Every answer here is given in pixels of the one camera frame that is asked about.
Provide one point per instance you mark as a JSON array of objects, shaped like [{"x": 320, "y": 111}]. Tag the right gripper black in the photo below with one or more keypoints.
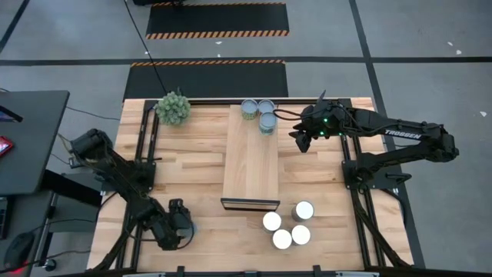
[{"x": 321, "y": 123}]

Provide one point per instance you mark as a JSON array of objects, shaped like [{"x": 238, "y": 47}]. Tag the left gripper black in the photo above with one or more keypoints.
[{"x": 180, "y": 213}]

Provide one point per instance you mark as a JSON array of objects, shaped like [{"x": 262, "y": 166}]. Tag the white blue orange can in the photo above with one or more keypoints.
[{"x": 268, "y": 122}]

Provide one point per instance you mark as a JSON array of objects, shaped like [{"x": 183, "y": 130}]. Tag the red label can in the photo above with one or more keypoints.
[{"x": 266, "y": 105}]

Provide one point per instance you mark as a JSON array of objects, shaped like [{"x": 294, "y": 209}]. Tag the green dotted can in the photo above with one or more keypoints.
[{"x": 249, "y": 107}]

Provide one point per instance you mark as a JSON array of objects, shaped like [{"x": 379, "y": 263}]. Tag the tall silver-top can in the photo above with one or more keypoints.
[
  {"x": 300, "y": 234},
  {"x": 271, "y": 221},
  {"x": 282, "y": 239},
  {"x": 303, "y": 210}
]

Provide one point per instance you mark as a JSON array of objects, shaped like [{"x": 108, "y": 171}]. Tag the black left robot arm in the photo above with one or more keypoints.
[{"x": 111, "y": 165}]

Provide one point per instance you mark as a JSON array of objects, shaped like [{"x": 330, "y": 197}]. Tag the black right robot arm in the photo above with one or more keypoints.
[{"x": 403, "y": 132}]

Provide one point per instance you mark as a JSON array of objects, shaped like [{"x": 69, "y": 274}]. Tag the raised wooden shelf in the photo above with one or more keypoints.
[{"x": 250, "y": 165}]

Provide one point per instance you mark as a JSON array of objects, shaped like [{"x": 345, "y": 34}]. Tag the light grey bar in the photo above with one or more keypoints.
[
  {"x": 142, "y": 274},
  {"x": 357, "y": 274}
]

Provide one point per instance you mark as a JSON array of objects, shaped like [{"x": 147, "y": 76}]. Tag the green artificial plant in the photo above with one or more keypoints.
[{"x": 173, "y": 108}]

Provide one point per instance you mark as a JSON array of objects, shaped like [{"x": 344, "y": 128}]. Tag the black hazard-striped floor mat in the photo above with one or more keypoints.
[
  {"x": 207, "y": 81},
  {"x": 217, "y": 19}
]

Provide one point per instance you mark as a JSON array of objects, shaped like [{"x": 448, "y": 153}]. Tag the black power adapter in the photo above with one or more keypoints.
[{"x": 72, "y": 161}]

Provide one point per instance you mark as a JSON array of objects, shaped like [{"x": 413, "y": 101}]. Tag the black caster wheel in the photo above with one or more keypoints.
[{"x": 50, "y": 264}]

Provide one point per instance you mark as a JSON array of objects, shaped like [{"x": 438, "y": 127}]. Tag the black desk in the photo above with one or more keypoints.
[{"x": 34, "y": 134}]

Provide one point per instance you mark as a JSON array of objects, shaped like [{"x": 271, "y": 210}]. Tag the black computer mouse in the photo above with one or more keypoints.
[{"x": 17, "y": 250}]

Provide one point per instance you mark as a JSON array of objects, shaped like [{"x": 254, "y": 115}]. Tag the dark keyboard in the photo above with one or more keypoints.
[{"x": 3, "y": 217}]

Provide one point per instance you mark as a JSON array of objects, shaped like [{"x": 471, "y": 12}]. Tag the red phone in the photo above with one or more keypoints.
[{"x": 4, "y": 145}]

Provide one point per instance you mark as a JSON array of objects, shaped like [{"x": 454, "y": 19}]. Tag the blue-edged tablet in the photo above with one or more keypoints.
[{"x": 8, "y": 115}]

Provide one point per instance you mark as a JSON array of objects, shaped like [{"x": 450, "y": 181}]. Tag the small black frame lever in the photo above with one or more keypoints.
[{"x": 321, "y": 97}]

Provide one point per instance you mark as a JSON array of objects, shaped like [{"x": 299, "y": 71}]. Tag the black aluminium table frame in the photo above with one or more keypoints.
[{"x": 215, "y": 101}]

